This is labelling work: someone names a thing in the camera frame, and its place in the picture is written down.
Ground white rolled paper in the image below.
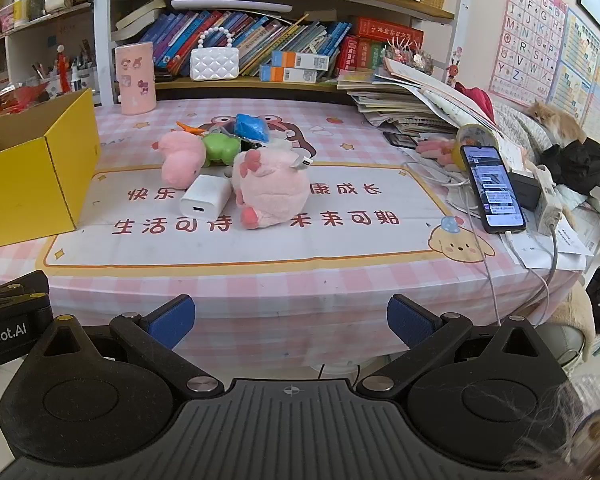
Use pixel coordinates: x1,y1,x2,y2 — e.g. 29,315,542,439
170,0,293,13

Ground red bottle figure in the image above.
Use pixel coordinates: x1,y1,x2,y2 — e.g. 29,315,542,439
55,45,72,93

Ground stack of books and papers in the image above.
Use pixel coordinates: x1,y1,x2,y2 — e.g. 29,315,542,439
337,57,501,136

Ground alphabet wall poster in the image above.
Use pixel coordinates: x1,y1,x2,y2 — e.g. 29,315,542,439
489,0,568,108

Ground white cubby shelf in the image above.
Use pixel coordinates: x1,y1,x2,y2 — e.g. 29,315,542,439
0,0,101,106

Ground white charging cables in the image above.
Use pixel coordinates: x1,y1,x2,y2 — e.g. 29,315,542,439
405,160,556,326

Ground black small box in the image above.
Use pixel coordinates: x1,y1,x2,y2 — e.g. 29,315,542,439
509,170,541,211

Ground pink plush pig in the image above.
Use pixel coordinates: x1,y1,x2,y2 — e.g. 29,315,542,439
231,149,311,231
152,130,207,191

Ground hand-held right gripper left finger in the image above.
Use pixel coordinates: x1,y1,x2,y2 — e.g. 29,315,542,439
30,294,226,402

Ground pink checkered tablecloth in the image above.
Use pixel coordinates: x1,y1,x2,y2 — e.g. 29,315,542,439
0,97,586,358

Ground black smartphone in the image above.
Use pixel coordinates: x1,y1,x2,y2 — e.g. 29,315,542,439
460,144,527,235

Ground white power adapter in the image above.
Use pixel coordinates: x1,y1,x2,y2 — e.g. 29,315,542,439
180,174,233,221

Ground blue packet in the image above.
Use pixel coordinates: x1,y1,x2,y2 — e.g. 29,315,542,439
234,113,271,143

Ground white power strip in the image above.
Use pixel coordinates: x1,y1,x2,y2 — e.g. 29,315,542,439
532,165,563,236

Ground colourful wall poster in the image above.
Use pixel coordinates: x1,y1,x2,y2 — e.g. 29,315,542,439
547,7,600,121

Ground yellow cardboard box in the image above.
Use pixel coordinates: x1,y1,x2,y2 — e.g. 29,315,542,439
0,87,101,251

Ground pink cartoon cylinder container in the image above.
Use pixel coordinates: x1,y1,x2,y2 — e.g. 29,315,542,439
115,42,157,116

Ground green frog toy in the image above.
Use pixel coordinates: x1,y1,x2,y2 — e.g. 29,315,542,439
201,132,242,167

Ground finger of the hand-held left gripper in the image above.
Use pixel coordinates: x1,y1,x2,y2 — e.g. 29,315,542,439
0,270,51,313

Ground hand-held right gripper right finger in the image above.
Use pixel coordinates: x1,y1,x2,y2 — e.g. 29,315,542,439
356,294,556,403

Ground orange cat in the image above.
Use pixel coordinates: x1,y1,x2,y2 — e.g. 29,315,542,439
527,101,588,143

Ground row of colourful books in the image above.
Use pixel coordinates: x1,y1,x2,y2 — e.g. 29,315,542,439
140,9,353,81

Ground black jacket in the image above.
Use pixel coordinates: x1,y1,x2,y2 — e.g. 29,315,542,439
537,137,600,196

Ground orange and blue box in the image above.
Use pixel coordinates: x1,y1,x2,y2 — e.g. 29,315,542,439
271,50,331,71
260,65,317,83

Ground cream hardcover book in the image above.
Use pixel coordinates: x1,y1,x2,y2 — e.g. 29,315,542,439
112,0,167,41

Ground white quilted pearl-handle handbag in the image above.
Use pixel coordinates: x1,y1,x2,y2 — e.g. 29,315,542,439
190,27,241,82

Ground red thick dictionary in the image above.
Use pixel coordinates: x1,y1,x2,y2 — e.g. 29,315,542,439
355,16,425,51

